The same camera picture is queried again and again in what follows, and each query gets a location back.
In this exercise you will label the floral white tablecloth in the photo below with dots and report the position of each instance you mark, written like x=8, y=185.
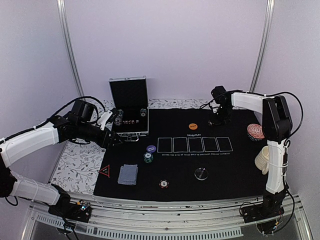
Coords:
x=77, y=170

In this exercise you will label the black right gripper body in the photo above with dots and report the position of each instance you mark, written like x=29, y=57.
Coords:
x=222, y=116

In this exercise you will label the red dice row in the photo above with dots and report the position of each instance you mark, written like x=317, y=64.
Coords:
x=130, y=122

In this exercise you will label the long poker chip stack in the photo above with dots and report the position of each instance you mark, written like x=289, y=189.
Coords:
x=119, y=119

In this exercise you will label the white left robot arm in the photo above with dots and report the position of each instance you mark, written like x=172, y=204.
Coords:
x=26, y=155

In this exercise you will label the short poker chip stack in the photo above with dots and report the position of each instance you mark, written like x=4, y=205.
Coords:
x=143, y=112

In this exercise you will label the orange big blind button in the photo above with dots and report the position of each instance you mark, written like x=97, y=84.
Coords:
x=193, y=126

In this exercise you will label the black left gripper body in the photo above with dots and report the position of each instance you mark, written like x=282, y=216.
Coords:
x=84, y=133

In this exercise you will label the clear dealer button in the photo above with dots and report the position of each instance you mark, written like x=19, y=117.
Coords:
x=201, y=173

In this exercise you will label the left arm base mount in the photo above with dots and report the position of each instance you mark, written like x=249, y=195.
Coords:
x=64, y=208

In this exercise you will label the black poker mat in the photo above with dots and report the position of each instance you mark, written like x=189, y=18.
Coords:
x=225, y=151

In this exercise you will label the aluminium poker chip case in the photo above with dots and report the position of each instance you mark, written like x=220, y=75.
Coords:
x=130, y=94

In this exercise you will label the red triangle all-in marker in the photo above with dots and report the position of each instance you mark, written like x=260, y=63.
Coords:
x=105, y=171

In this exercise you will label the blue patterned card deck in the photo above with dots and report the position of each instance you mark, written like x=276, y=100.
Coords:
x=128, y=175

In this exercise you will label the purple small blind button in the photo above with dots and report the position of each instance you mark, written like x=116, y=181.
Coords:
x=151, y=148

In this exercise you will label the orange black poker chips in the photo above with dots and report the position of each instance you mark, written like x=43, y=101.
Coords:
x=163, y=184

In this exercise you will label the green poker chip pile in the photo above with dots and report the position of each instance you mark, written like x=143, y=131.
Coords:
x=148, y=157

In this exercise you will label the red patterned round tin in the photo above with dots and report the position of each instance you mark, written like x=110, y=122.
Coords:
x=255, y=132

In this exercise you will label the aluminium frame post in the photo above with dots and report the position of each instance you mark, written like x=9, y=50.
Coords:
x=68, y=44
x=270, y=4

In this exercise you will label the left aluminium frame post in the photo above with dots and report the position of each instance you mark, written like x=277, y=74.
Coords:
x=68, y=44

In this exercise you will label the right aluminium frame post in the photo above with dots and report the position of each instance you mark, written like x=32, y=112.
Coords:
x=270, y=4

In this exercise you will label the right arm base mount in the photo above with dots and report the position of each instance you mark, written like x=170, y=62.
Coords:
x=271, y=206

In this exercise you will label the cream ribbed mug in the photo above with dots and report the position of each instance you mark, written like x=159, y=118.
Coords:
x=262, y=160

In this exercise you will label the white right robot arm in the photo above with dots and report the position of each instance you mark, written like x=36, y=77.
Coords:
x=276, y=126

